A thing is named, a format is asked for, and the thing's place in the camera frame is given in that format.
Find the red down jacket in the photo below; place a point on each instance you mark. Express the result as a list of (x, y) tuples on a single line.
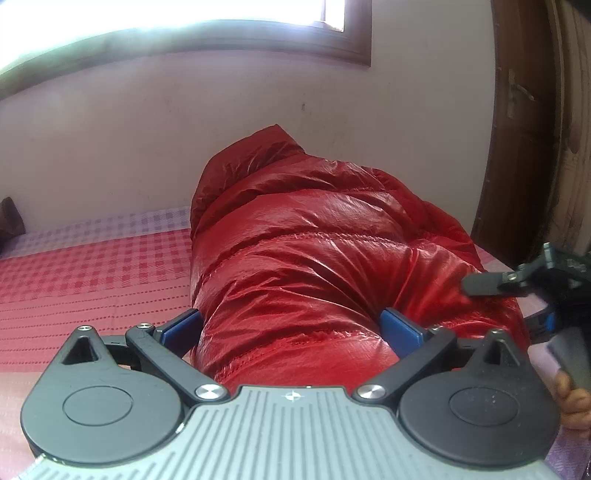
[(314, 258)]

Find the brown wooden door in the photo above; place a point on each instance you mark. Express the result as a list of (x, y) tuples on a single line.
[(517, 161)]

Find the beige curtain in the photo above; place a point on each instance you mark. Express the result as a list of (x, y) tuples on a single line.
[(577, 138)]

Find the pink purple checked bed sheet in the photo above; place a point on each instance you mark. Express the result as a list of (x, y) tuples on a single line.
[(92, 277)]

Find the window with wooden frame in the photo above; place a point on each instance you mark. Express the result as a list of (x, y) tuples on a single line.
[(138, 18)]

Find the dark brown pillow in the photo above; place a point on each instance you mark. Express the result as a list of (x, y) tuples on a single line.
[(11, 221)]

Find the person's right hand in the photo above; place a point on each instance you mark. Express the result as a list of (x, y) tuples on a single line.
[(572, 408)]

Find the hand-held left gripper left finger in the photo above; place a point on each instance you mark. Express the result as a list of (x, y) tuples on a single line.
[(182, 328)]

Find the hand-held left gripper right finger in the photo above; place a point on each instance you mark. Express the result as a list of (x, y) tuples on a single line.
[(401, 328)]

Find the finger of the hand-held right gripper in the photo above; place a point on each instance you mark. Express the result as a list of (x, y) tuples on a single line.
[(485, 282)]

